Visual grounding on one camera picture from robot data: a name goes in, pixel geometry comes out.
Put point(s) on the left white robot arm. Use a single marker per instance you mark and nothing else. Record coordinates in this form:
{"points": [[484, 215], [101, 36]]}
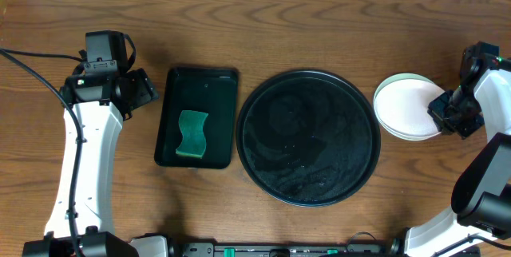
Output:
{"points": [[97, 102]]}

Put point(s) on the dark green rectangular tray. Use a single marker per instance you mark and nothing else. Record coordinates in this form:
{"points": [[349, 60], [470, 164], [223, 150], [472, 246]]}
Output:
{"points": [[207, 90]]}

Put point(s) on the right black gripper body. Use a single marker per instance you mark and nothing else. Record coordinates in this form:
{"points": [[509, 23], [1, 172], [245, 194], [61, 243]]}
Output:
{"points": [[456, 112]]}

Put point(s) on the green wavy sponge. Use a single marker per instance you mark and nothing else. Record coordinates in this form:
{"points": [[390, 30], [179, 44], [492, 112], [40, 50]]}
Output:
{"points": [[191, 125]]}

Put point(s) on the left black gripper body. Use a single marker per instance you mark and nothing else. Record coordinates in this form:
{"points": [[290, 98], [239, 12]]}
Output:
{"points": [[143, 87]]}

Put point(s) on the round black tray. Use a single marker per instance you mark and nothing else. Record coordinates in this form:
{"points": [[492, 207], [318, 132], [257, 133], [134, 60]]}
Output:
{"points": [[308, 138]]}

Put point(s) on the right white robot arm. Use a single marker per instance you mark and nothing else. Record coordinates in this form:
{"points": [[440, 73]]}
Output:
{"points": [[480, 201]]}

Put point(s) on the pale green plate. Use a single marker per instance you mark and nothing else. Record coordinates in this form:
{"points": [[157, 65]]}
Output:
{"points": [[383, 85]]}

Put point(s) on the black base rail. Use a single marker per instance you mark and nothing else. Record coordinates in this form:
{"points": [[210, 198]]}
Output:
{"points": [[279, 250]]}

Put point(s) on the white plate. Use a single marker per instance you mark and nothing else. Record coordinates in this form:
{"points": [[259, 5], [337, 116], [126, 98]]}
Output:
{"points": [[407, 107]]}

